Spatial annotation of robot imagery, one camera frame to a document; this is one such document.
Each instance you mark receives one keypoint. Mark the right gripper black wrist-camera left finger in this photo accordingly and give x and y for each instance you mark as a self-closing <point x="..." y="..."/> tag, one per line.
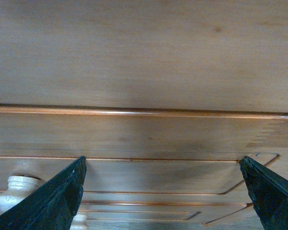
<point x="52" y="206"/>

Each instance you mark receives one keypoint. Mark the wooden drawer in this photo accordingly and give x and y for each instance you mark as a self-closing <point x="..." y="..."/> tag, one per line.
<point x="163" y="214"/>
<point x="144" y="158"/>

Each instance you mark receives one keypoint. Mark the wooden top drawer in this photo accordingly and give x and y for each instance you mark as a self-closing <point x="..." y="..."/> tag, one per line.
<point x="144" y="158"/>

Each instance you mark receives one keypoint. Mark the right gripper black wrist-camera right finger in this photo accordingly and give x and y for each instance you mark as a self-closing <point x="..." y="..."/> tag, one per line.
<point x="268" y="192"/>

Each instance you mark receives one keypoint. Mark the wooden nightstand cabinet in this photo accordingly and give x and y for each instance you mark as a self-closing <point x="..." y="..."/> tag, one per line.
<point x="229" y="55"/>

